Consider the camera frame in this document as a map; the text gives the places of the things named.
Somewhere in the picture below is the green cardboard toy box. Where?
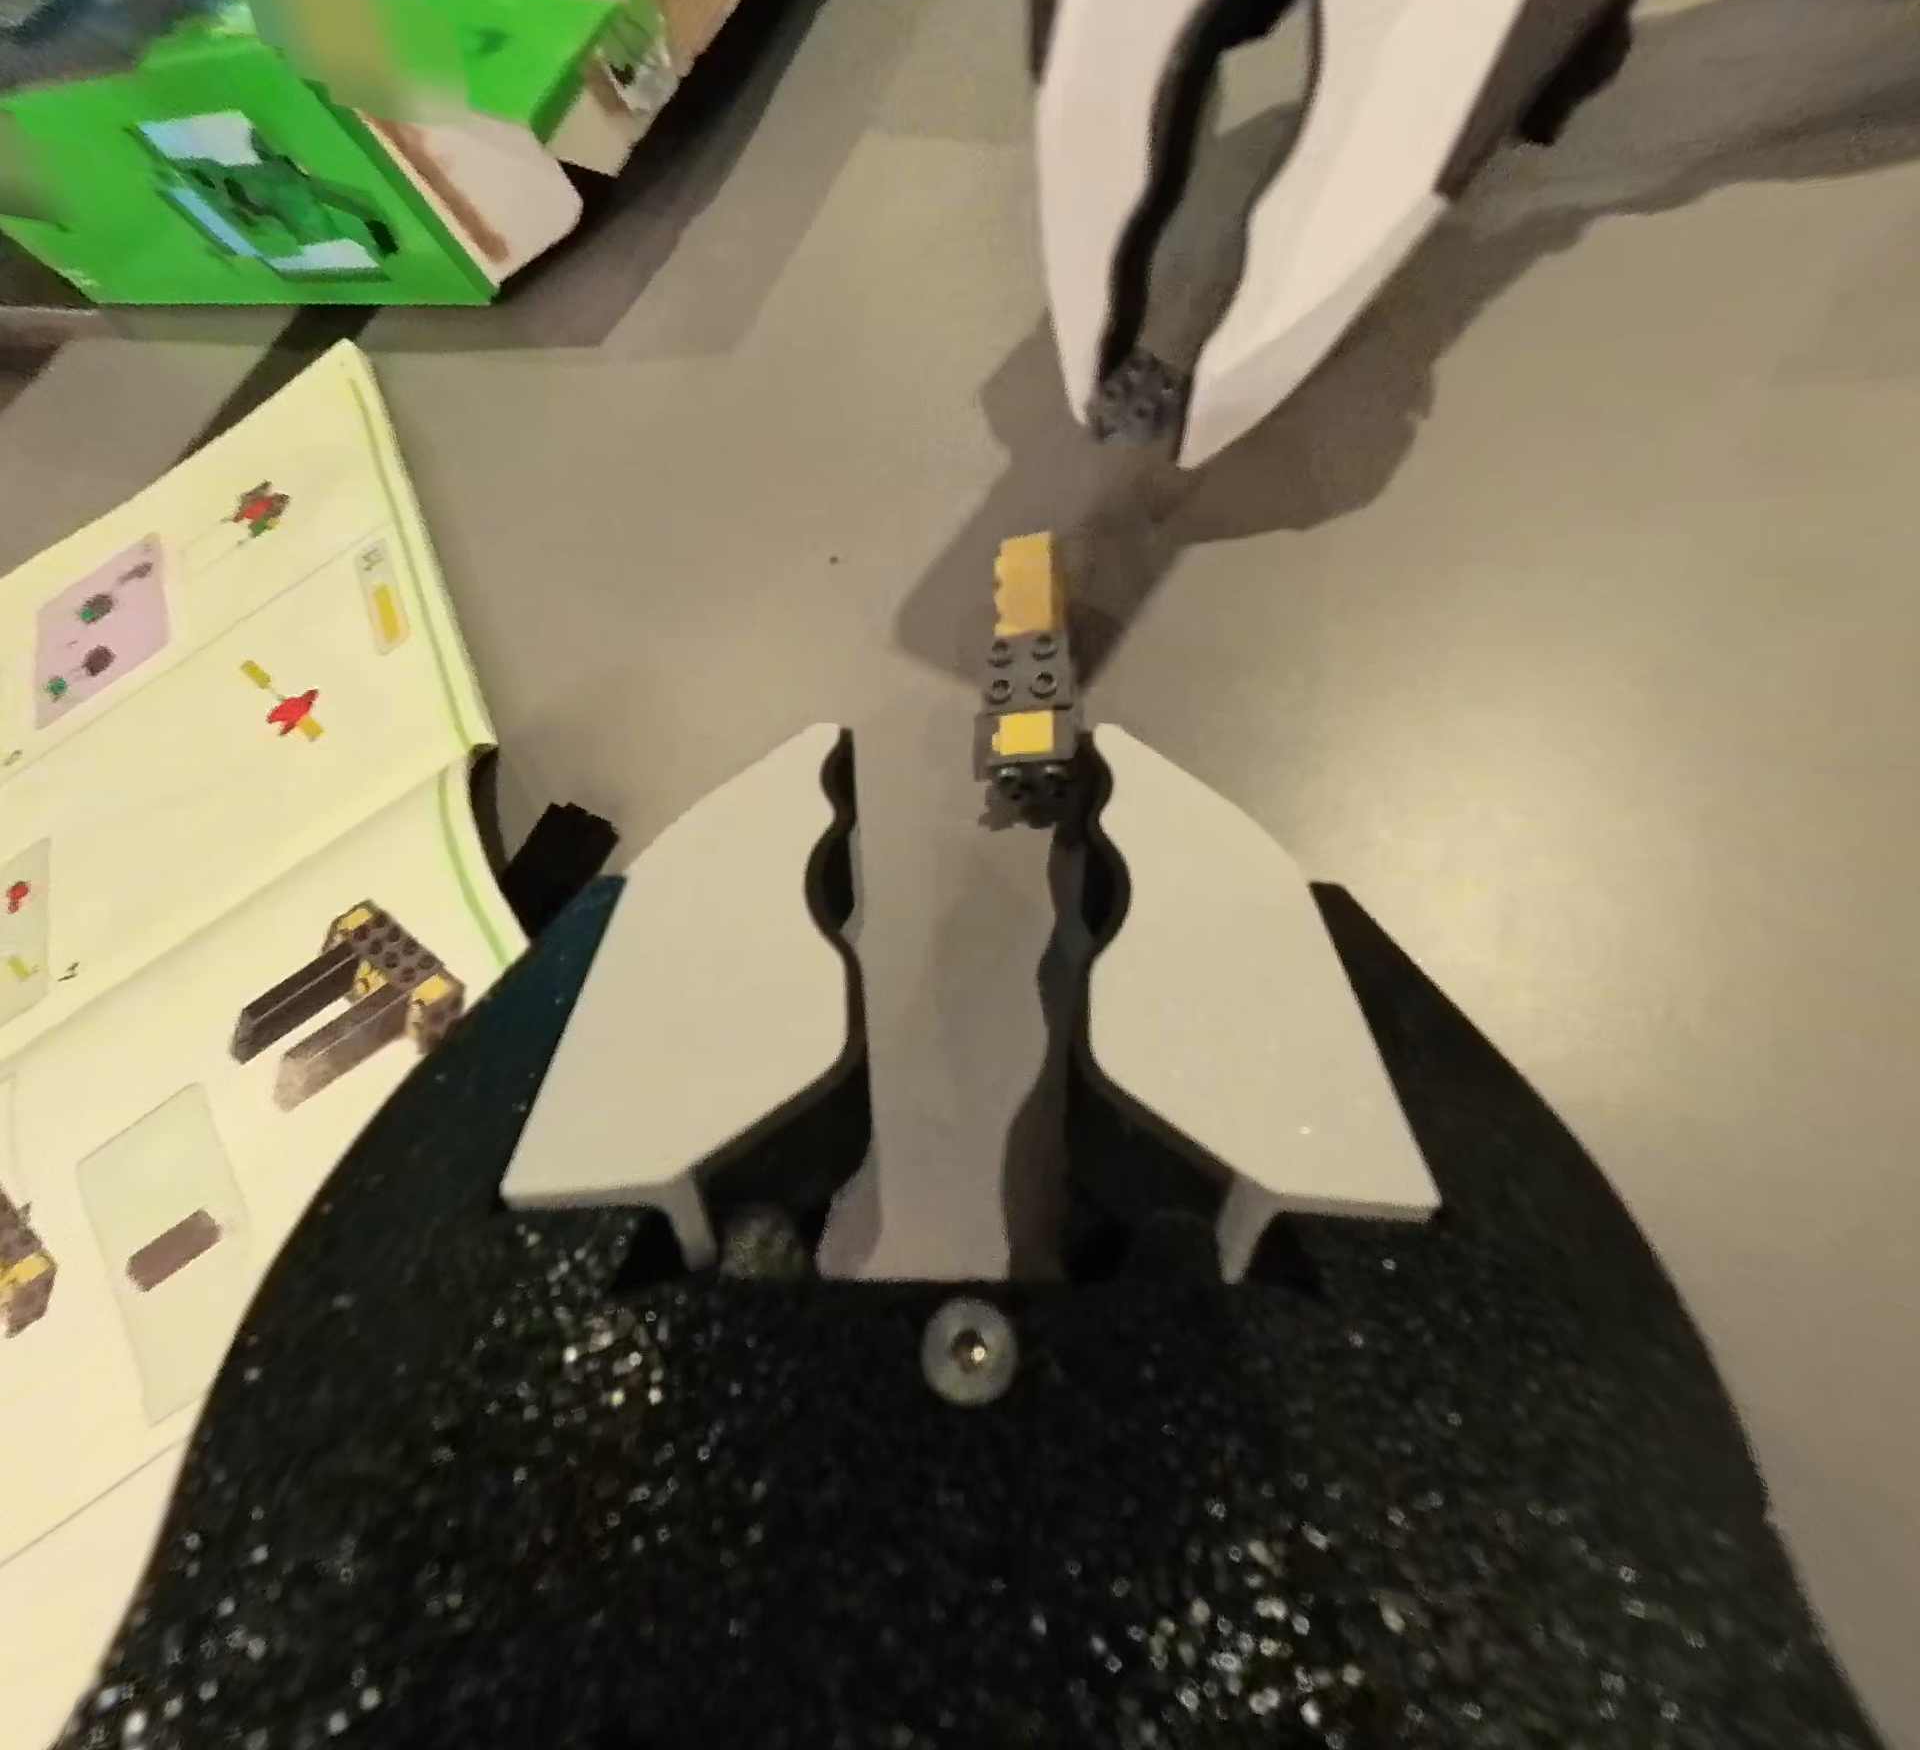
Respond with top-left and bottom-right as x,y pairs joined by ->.
0,0 -> 843,311

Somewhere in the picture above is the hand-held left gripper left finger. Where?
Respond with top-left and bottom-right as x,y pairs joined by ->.
499,723 -> 872,1273

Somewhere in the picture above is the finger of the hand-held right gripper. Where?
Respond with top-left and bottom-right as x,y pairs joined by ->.
1035,0 -> 1278,431
1176,0 -> 1657,472

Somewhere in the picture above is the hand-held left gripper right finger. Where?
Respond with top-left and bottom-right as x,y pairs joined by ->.
1050,725 -> 1442,1284

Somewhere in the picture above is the dark grey brick yellow tile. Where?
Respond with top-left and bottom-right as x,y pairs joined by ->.
973,624 -> 1088,835

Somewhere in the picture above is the grey desk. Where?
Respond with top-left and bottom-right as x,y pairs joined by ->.
0,0 -> 1920,1750

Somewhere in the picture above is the yellow and grey brick assembly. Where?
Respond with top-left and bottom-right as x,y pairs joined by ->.
1093,346 -> 1191,444

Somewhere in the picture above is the black long brick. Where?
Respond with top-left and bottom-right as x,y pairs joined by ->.
503,803 -> 621,934

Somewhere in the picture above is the open instruction booklet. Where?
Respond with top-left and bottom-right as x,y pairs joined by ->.
0,341 -> 531,1565

